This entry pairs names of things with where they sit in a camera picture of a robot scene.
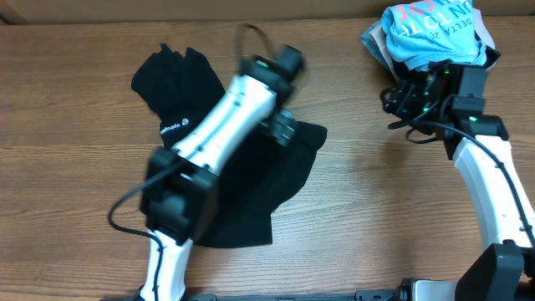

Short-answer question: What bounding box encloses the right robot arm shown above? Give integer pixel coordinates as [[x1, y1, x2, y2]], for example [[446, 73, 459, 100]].
[[380, 61, 534, 300]]

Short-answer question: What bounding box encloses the light blue printed t-shirt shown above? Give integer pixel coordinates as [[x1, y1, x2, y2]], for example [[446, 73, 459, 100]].
[[381, 0, 495, 69]]

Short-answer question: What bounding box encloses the black t-shirt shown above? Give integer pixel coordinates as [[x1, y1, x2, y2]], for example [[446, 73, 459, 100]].
[[131, 44, 328, 248]]

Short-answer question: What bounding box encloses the beige folded garment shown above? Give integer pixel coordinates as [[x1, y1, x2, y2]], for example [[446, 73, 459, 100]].
[[359, 4, 501, 81]]

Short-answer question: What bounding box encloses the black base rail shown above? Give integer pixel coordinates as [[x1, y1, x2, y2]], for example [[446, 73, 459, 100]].
[[99, 288, 419, 301]]

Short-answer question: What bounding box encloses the black folded garment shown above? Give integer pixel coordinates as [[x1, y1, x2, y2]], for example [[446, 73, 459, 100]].
[[392, 46, 502, 80]]

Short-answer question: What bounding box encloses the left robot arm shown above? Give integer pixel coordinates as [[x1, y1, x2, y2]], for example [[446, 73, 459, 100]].
[[135, 45, 305, 300]]

